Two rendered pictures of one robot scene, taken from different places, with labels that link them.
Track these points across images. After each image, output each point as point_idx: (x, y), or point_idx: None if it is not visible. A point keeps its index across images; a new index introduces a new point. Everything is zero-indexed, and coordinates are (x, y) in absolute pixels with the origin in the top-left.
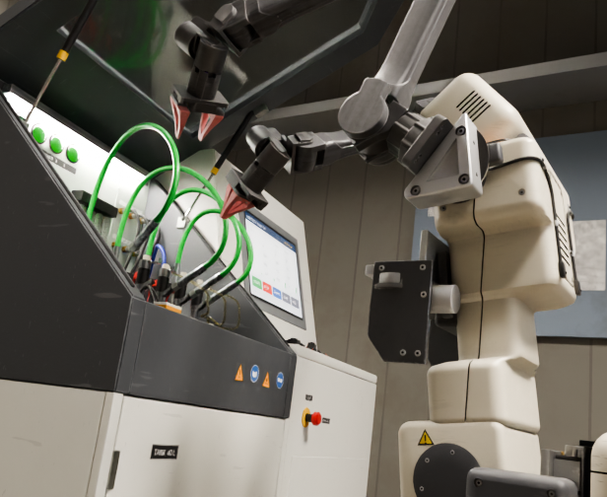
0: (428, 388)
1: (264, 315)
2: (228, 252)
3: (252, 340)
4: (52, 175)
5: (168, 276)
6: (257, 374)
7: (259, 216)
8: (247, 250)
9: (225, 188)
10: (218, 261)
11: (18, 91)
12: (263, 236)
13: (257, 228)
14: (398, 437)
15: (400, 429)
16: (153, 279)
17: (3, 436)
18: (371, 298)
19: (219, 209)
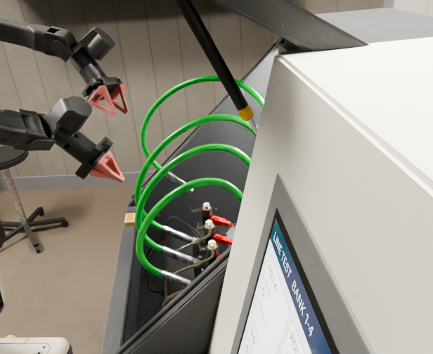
0: None
1: (138, 333)
2: (233, 270)
3: (112, 292)
4: (192, 131)
5: (204, 232)
6: None
7: (311, 271)
8: (250, 309)
9: (263, 148)
10: (215, 261)
11: (279, 48)
12: (296, 342)
13: (287, 296)
14: (1, 278)
15: None
16: (196, 223)
17: None
18: (0, 222)
19: (192, 180)
